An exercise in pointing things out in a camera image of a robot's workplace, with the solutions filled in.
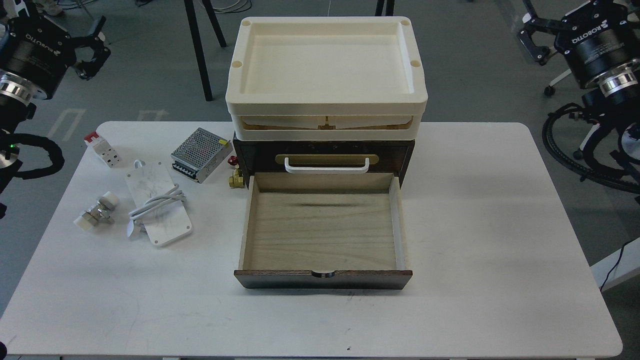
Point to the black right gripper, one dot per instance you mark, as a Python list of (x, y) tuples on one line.
[(597, 42)]

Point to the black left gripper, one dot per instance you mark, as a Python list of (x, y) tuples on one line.
[(38, 50)]

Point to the white charger with cable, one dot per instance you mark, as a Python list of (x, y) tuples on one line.
[(159, 205)]

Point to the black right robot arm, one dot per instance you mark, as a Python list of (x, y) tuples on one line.
[(609, 154)]

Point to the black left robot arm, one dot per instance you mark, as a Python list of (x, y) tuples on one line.
[(17, 106)]

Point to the dark wooden cabinet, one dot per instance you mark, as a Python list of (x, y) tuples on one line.
[(385, 156)]

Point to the white office chair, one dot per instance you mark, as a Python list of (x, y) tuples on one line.
[(550, 88)]

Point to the red white terminal block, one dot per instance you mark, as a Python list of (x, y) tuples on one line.
[(102, 148)]

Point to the black table leg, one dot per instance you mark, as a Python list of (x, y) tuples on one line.
[(197, 41)]

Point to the metal mesh power supply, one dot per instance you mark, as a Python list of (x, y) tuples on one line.
[(200, 154)]

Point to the white capped metal fitting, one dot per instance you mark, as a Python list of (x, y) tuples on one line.
[(100, 212)]

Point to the cream plastic stacked tray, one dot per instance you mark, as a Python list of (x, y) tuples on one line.
[(355, 78)]

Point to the open wooden drawer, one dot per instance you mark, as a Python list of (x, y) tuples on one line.
[(324, 231)]

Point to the brass valve red handle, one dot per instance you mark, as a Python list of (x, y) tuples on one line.
[(236, 180)]

